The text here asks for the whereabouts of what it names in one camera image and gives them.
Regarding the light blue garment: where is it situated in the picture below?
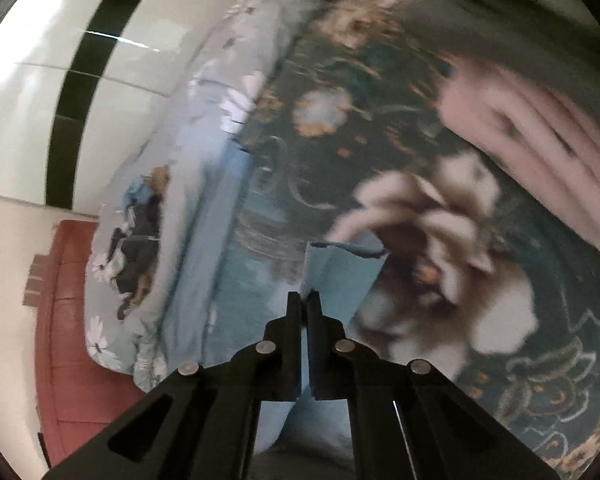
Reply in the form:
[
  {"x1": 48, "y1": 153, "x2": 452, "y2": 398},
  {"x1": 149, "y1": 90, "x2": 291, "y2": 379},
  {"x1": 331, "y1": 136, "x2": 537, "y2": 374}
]
[{"x1": 164, "y1": 144, "x2": 391, "y2": 456}]

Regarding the dark clothes pile on quilt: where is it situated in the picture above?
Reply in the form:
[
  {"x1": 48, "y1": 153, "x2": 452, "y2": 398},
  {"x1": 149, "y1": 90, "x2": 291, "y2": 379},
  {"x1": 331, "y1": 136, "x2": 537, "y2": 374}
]
[{"x1": 104, "y1": 165, "x2": 171, "y2": 321}]

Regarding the teal floral bed blanket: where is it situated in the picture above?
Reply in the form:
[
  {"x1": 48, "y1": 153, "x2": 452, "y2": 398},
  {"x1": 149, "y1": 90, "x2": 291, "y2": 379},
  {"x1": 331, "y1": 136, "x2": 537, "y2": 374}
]
[{"x1": 242, "y1": 0, "x2": 600, "y2": 479}]

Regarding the light blue daisy quilt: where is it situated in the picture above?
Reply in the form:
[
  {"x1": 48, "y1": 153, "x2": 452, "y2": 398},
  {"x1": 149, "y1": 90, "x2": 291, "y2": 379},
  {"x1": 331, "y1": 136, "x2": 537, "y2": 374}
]
[{"x1": 84, "y1": 0, "x2": 324, "y2": 391}]

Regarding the red padded headboard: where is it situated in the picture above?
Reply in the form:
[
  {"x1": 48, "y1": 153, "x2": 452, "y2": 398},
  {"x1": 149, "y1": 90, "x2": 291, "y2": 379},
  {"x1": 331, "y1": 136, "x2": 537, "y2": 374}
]
[{"x1": 26, "y1": 220, "x2": 144, "y2": 467}]

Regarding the pink folded garment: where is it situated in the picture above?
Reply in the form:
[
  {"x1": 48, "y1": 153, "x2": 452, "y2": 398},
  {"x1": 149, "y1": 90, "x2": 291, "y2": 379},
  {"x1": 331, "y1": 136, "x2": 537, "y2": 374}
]
[{"x1": 438, "y1": 56, "x2": 600, "y2": 252}]

